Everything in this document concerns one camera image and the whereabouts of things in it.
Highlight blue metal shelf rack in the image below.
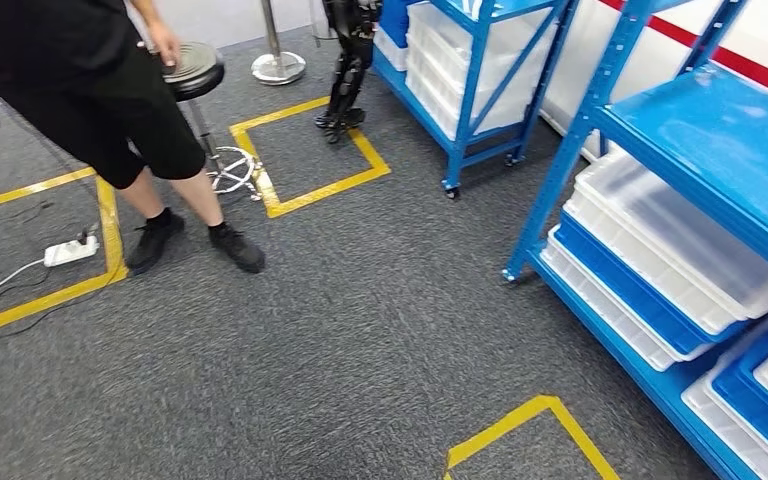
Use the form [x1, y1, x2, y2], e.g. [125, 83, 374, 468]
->
[370, 0, 582, 201]
[501, 0, 768, 480]

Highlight skeletal metal robot legs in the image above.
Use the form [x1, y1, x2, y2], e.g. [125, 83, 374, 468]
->
[312, 0, 385, 146]

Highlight blue plastic crate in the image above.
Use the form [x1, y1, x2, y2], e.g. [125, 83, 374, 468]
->
[711, 304, 768, 475]
[551, 211, 751, 359]
[379, 0, 413, 49]

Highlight yellow floor tape square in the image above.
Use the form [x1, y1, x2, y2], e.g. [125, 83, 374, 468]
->
[0, 166, 130, 344]
[442, 395, 624, 480]

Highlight black round swivel stool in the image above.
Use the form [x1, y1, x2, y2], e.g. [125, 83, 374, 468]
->
[158, 41, 265, 201]

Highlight white power strip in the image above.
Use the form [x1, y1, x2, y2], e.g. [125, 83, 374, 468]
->
[44, 235, 101, 269]

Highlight person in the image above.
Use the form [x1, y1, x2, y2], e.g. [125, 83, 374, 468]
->
[0, 0, 267, 276]

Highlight chrome stanchion post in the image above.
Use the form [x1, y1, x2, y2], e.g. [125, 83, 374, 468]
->
[251, 0, 308, 87]

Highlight white power cable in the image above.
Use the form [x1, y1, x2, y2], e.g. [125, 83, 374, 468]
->
[0, 258, 47, 321]

